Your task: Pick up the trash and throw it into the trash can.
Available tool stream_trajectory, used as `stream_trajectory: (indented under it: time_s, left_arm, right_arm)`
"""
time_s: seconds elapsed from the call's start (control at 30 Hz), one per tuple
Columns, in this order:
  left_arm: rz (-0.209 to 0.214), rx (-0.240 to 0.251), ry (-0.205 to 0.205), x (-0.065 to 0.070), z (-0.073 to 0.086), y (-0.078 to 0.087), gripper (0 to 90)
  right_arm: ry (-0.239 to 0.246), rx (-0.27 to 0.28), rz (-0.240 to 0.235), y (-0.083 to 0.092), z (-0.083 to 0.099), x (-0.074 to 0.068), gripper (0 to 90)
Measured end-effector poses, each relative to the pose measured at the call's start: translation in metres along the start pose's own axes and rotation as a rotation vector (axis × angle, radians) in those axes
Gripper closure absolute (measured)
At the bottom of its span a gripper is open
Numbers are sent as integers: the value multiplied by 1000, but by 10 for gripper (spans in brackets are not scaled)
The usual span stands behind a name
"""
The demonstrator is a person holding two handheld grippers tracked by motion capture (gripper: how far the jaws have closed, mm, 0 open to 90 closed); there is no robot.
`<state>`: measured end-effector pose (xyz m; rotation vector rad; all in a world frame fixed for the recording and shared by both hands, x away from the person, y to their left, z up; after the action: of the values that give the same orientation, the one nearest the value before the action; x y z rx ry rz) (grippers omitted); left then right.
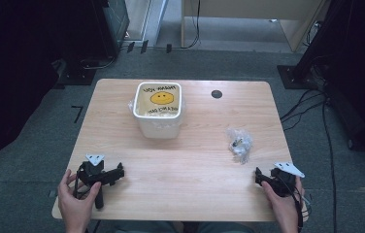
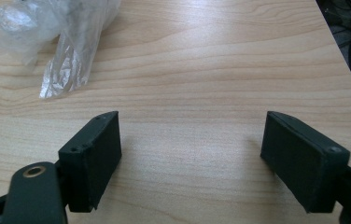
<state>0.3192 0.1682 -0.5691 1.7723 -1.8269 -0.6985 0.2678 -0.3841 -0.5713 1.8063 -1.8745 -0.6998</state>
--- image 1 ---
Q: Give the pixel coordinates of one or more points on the black metal stand base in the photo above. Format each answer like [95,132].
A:
[297,76]

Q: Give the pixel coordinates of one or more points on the person's right hand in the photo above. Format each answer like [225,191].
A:
[282,208]

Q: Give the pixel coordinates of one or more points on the light wooden desk panel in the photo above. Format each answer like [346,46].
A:
[261,19]

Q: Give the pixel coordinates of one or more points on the dark glass-front cabinet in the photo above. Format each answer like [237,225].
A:
[112,26]

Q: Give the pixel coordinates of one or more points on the person's left hand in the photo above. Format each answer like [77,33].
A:
[75,207]

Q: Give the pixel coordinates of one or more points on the round grey table grommet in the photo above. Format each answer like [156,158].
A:
[216,94]

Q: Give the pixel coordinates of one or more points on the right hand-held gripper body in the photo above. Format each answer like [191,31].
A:
[284,181]

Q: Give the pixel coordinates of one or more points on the clear plastic bag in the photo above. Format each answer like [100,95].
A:
[240,144]

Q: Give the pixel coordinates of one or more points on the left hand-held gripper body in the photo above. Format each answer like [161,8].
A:
[94,173]

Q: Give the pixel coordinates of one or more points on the white bin with plastic liner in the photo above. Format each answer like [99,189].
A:
[158,127]

